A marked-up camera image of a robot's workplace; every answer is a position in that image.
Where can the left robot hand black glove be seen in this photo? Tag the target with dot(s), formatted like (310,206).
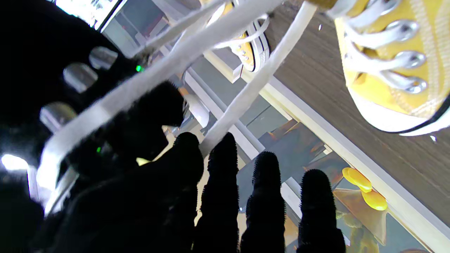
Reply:
(147,211)

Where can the right robot hand black glove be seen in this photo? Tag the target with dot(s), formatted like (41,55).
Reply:
(35,70)

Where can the yellow canvas sneaker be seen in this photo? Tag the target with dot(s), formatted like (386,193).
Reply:
(397,70)
(251,52)

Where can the ceiling light strip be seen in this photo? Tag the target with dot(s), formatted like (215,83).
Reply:
(14,162)

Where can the printed kitchen backdrop banner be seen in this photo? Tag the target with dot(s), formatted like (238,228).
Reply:
(299,147)

